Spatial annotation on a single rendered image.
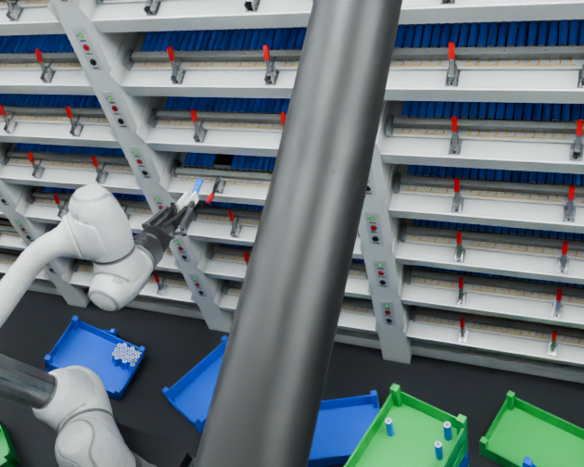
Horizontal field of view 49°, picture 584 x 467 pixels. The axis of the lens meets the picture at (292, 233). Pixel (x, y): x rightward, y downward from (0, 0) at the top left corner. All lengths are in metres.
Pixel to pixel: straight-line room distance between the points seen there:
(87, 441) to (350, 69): 1.71
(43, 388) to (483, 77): 1.39
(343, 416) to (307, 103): 2.07
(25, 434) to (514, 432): 1.70
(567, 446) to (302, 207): 2.03
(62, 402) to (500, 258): 1.27
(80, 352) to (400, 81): 1.64
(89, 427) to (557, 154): 1.36
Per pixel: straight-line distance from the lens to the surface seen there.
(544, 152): 1.58
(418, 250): 1.87
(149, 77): 1.79
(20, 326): 3.01
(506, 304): 1.98
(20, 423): 2.68
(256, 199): 1.88
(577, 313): 1.98
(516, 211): 1.70
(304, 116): 0.16
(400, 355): 2.27
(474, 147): 1.59
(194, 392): 2.41
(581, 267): 1.84
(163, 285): 2.52
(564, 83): 1.46
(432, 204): 1.73
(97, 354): 2.59
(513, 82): 1.47
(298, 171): 0.16
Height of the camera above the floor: 1.91
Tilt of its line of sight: 43 degrees down
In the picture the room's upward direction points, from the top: 16 degrees counter-clockwise
